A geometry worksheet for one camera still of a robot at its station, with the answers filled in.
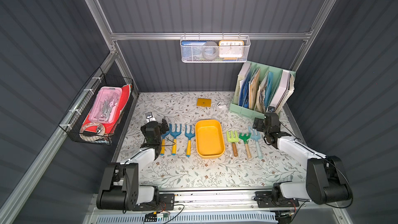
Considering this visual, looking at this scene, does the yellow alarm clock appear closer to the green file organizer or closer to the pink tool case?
the green file organizer

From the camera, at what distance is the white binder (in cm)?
90

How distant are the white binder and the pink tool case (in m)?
0.89

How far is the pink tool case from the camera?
2.30 feet

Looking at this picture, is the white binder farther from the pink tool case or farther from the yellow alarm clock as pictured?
the pink tool case
